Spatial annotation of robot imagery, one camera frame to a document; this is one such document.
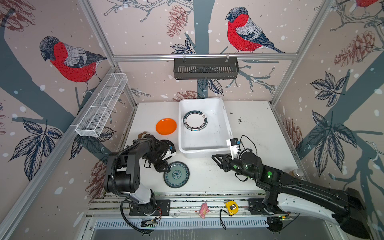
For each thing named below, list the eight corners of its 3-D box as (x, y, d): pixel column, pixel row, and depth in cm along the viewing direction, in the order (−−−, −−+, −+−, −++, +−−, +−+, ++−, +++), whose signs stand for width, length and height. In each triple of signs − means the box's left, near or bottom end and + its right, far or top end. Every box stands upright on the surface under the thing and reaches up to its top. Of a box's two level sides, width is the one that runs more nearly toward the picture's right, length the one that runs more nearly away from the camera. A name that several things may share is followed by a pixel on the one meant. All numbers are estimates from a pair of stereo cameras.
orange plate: (155, 135, 104) (154, 133, 102) (158, 120, 113) (157, 118, 111) (175, 135, 104) (175, 133, 102) (177, 120, 113) (177, 118, 111)
